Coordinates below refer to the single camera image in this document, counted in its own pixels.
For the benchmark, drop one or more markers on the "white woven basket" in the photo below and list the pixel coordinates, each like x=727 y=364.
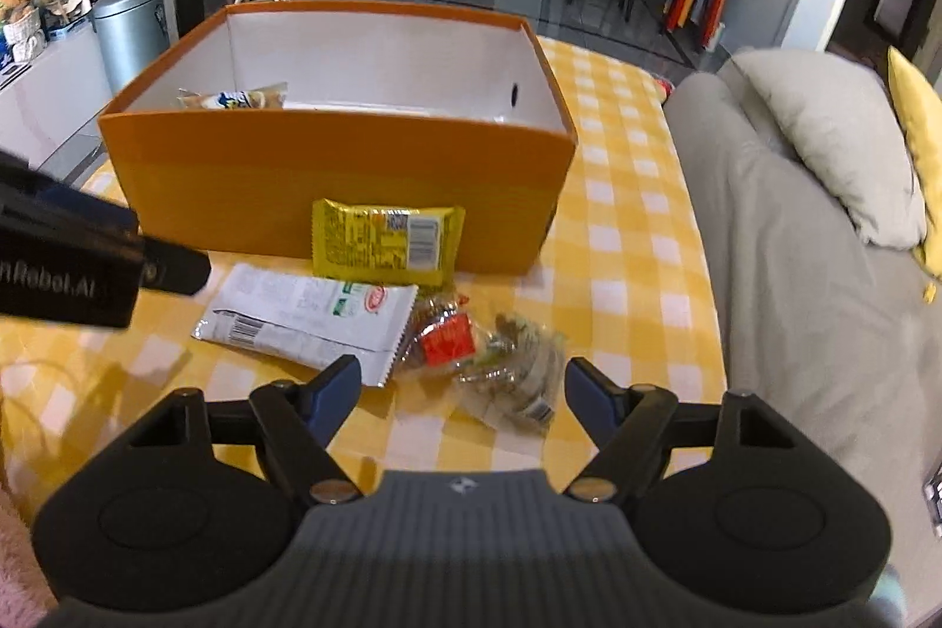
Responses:
x=26 y=39

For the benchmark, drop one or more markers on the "yellow checked tablecloth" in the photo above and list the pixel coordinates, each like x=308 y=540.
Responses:
x=633 y=245

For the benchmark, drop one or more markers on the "pink fluffy cloth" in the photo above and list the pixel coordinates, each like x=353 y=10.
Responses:
x=18 y=562

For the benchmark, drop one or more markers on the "grey sofa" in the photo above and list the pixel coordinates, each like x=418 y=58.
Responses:
x=795 y=319

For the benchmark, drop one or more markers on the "yellow snack packet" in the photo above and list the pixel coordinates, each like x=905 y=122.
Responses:
x=368 y=242

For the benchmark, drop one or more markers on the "white chip bag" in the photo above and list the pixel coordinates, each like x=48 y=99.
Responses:
x=235 y=98

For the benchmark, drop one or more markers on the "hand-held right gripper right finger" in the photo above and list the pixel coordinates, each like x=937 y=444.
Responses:
x=589 y=392

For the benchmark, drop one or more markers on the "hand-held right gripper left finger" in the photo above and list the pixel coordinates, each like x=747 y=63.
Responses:
x=335 y=392

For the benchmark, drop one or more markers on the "grey pillow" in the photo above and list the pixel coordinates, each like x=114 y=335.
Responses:
x=831 y=142

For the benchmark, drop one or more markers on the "silver pedal trash can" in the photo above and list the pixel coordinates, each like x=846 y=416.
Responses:
x=129 y=39

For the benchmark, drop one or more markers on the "long white snack packet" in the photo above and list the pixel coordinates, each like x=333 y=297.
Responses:
x=294 y=319

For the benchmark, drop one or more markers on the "clear packet with red label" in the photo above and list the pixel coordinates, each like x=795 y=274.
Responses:
x=441 y=337

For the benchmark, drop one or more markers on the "white marble console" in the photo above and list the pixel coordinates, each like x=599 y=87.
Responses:
x=44 y=106

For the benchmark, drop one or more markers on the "small yellow scrap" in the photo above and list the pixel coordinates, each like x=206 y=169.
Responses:
x=931 y=289

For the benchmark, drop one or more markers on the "yellow pillow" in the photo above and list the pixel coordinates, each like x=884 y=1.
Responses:
x=923 y=142

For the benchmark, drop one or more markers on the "red and white bag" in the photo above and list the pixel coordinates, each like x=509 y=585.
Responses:
x=662 y=87

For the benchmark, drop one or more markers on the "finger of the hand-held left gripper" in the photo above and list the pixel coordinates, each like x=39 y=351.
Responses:
x=176 y=271

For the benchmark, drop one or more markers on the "orange cardboard box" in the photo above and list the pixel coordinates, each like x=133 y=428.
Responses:
x=331 y=164

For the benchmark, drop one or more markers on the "clear packet with green filling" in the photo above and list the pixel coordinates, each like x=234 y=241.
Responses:
x=515 y=370

